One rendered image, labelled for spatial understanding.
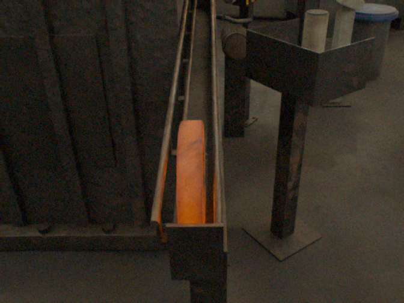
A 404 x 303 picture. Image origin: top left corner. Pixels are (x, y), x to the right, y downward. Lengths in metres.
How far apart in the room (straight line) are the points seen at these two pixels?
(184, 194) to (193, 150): 0.06
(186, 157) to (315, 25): 1.84
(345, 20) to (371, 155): 0.74
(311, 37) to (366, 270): 1.29
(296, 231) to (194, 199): 1.05
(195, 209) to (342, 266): 0.99
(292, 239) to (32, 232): 0.89
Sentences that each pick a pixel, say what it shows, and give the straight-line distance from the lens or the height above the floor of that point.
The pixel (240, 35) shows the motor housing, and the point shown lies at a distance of 1.90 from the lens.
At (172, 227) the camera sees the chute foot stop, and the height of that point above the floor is 0.67.
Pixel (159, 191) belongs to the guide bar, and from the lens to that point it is 0.59.
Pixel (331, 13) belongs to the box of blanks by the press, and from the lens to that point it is 3.78.
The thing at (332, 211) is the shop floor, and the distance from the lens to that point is 1.68.
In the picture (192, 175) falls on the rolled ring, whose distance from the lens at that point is 0.53.
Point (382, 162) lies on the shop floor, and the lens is 2.04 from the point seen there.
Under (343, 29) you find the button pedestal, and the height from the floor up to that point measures 0.43.
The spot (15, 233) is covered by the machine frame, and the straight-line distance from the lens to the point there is 1.58.
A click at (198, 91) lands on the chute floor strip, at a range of 1.06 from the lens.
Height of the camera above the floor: 1.03
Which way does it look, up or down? 31 degrees down
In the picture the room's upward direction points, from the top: 1 degrees counter-clockwise
